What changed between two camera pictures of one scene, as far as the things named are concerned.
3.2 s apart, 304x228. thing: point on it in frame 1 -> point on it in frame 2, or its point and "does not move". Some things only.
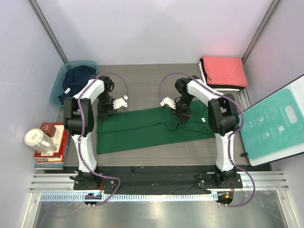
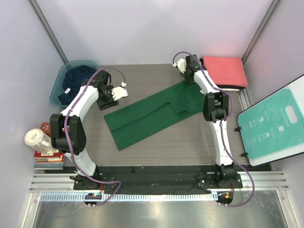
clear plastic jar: x=43 y=142 does not move
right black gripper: x=183 y=115 -> x=182 y=74
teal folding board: x=273 y=127 does not move
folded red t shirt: x=225 y=71 does not move
